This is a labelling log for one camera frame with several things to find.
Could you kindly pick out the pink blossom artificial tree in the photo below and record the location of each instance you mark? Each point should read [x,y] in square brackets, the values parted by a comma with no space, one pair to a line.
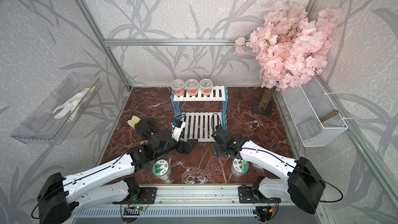
[289,47]

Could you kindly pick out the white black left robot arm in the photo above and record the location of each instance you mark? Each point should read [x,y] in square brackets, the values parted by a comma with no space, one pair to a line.
[62,196]

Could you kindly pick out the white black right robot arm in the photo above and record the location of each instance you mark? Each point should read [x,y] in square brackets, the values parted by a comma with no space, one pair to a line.
[298,180]

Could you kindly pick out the blue and white wooden shelf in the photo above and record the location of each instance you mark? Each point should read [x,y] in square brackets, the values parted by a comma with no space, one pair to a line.
[199,125]

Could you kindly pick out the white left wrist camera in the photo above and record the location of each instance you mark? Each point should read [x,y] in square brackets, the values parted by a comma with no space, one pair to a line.
[177,128]

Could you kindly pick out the black and yellow work glove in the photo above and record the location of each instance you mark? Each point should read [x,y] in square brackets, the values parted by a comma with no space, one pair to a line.
[144,127]

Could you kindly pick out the green tree label jar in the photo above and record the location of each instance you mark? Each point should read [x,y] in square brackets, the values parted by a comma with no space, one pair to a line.
[162,169]

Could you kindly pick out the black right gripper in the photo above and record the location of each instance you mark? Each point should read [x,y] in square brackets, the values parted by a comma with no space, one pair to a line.
[216,151]

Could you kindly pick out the flower label jar right front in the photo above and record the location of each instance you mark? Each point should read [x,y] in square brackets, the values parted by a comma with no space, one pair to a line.
[239,167]

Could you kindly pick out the clear lidded seed container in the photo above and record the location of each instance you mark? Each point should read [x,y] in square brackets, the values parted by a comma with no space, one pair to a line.
[192,87]

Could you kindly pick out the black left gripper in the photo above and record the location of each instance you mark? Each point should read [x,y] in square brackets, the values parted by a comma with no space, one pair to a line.
[187,149]

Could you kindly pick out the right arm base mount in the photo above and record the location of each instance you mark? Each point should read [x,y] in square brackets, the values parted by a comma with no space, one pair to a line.
[251,194]

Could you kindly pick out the white glove in tray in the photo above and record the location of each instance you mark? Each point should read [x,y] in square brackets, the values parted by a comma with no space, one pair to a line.
[72,106]

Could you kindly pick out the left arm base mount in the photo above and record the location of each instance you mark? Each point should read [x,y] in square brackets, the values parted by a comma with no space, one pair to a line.
[137,194]

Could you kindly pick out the clear container red seed packet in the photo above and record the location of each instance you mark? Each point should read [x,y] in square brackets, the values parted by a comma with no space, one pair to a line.
[178,87]

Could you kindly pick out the aluminium front rail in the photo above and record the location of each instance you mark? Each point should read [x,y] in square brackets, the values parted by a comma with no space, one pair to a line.
[165,194]

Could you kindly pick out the white wire mesh basket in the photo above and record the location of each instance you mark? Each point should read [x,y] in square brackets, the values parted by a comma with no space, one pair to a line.
[306,105]

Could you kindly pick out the clear acrylic wall tray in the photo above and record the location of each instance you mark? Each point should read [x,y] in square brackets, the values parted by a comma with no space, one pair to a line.
[52,121]

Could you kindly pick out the wooden handled brush in basket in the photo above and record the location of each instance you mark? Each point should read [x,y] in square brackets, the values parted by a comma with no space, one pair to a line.
[329,115]

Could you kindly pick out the clear plastic seed container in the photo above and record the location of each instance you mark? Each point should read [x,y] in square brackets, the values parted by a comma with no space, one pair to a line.
[206,86]

